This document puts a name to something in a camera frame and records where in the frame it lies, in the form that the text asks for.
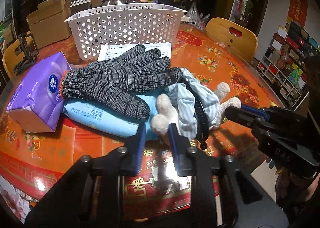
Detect plush toy striped clothes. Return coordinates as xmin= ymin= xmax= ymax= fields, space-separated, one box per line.
xmin=151 ymin=68 xmax=241 ymax=141

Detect purple tissue pack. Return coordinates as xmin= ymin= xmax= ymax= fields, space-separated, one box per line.
xmin=7 ymin=52 xmax=71 ymax=133

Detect light blue wipes pack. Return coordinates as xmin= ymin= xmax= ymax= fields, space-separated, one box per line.
xmin=62 ymin=89 xmax=164 ymax=140

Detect grey knit glove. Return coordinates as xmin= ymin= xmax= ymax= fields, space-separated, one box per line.
xmin=60 ymin=44 xmax=183 ymax=121

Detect white cubby shelf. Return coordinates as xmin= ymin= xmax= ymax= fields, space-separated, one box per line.
xmin=257 ymin=21 xmax=319 ymax=109

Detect white printed paper sheet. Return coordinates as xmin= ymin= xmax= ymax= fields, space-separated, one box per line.
xmin=98 ymin=43 xmax=171 ymax=61

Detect wooden chair left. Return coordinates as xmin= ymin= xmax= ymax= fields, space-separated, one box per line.
xmin=2 ymin=39 xmax=23 ymax=79

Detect cardboard box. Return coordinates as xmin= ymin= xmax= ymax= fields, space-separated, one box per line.
xmin=26 ymin=0 xmax=72 ymax=49

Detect black hair claw clip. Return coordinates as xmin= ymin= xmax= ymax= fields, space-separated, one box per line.
xmin=181 ymin=80 xmax=209 ymax=151

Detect wooden chair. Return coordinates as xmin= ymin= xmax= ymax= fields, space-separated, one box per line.
xmin=2 ymin=39 xmax=23 ymax=79
xmin=206 ymin=17 xmax=258 ymax=63

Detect white perforated plastic basket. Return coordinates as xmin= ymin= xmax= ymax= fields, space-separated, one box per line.
xmin=65 ymin=3 xmax=186 ymax=61

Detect black phone stand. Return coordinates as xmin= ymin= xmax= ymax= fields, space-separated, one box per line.
xmin=14 ymin=32 xmax=39 ymax=76

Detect wooden chair right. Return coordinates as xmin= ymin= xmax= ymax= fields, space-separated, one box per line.
xmin=206 ymin=17 xmax=258 ymax=63

